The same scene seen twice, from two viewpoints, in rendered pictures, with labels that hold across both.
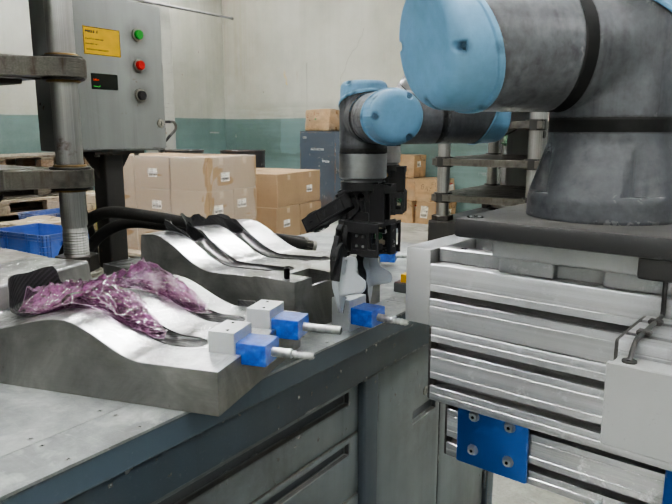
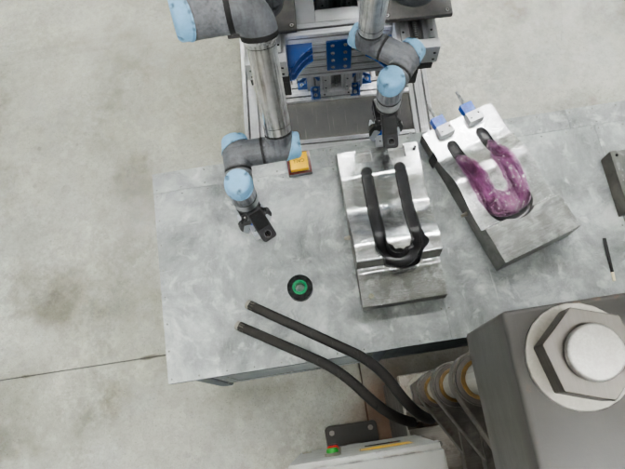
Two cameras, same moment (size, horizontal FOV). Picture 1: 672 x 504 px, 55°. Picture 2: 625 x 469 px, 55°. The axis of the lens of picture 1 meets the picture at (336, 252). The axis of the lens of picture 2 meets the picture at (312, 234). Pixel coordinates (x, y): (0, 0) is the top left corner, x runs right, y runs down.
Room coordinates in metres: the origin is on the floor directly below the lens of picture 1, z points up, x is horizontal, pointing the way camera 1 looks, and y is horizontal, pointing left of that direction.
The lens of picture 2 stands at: (1.74, 0.49, 2.67)
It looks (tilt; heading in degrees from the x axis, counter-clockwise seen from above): 73 degrees down; 235
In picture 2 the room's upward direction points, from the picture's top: 9 degrees counter-clockwise
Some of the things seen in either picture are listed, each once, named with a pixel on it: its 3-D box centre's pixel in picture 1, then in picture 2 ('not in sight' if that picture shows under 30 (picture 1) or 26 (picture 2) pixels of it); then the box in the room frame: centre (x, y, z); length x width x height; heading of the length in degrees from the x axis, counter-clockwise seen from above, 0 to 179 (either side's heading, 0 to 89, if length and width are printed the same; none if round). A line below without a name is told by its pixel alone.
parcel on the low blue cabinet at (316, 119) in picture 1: (323, 120); not in sight; (8.67, 0.16, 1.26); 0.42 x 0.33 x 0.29; 54
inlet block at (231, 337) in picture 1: (265, 350); (466, 107); (0.76, 0.09, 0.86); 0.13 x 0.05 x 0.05; 72
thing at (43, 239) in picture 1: (41, 243); not in sight; (4.56, 2.13, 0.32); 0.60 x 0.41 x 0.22; 60
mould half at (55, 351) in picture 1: (106, 320); (496, 180); (0.89, 0.33, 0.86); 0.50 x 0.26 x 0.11; 72
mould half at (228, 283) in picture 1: (237, 263); (390, 222); (1.23, 0.19, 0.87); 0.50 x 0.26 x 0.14; 55
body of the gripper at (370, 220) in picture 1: (366, 219); (385, 111); (1.01, -0.05, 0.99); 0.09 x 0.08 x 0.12; 54
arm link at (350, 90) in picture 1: (364, 117); (391, 85); (1.02, -0.04, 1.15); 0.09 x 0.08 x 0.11; 15
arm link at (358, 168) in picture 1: (364, 168); (387, 100); (1.02, -0.04, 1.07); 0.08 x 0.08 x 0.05
